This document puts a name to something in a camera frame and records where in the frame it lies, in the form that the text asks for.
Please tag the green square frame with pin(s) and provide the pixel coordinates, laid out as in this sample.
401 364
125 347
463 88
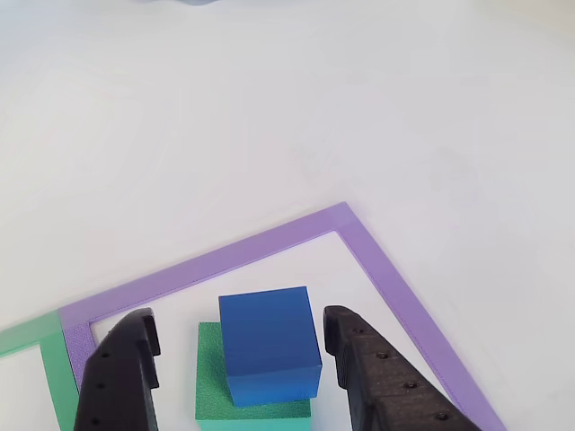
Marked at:
56 372

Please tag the green block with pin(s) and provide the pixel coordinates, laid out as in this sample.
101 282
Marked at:
211 381

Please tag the purple square frame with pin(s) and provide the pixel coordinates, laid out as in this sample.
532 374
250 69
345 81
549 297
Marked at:
269 242

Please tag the small blue block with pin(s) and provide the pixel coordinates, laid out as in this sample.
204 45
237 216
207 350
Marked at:
269 341

